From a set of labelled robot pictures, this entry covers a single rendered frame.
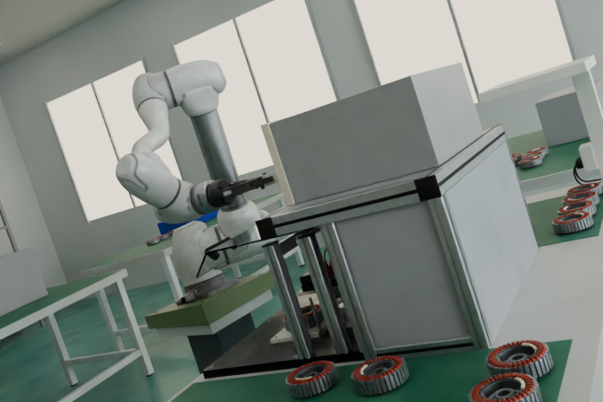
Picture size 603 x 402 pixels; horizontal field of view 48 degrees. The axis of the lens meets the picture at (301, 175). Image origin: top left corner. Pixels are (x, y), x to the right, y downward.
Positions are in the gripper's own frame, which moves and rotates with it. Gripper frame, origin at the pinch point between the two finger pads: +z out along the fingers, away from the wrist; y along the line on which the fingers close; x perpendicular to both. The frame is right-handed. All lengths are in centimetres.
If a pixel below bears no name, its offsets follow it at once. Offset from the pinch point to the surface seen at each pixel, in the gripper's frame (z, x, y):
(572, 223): 60, -40, -49
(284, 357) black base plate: -0.1, -41.0, 21.4
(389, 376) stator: 36, -40, 40
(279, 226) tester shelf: 12.9, -9.1, 25.0
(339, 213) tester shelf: 28.5, -9.3, 25.0
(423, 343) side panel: 38, -40, 25
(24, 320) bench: -249, -45, -91
